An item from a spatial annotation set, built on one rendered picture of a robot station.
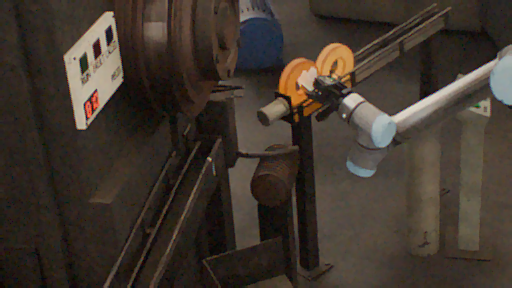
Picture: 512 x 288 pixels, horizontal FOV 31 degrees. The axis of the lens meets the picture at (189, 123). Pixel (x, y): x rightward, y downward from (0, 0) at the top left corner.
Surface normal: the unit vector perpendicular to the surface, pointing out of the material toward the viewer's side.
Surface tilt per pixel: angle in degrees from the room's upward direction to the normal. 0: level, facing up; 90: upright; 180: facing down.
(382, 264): 0
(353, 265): 0
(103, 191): 0
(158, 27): 69
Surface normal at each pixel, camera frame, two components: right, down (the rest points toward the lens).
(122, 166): -0.11, -0.88
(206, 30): -0.30, 0.14
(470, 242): -0.28, 0.47
